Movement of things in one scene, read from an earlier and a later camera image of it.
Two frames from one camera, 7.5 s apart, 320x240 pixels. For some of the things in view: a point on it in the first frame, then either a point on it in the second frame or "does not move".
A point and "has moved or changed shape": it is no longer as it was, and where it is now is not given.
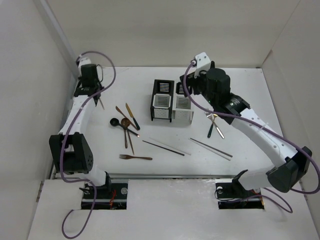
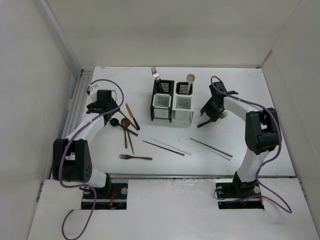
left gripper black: (81, 77) -> (91, 105)
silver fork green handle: (209, 114) -> (201, 124)
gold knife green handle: (131, 115) does not move
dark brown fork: (124, 156) does not move
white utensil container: (183, 113) does not move
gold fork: (220, 132) has moved or changed shape
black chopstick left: (164, 148) does not move
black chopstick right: (212, 148) does not move
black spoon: (115, 122) does not move
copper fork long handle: (101, 102) has moved or changed shape
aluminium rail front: (220, 179) does not move
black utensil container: (162, 101) does not move
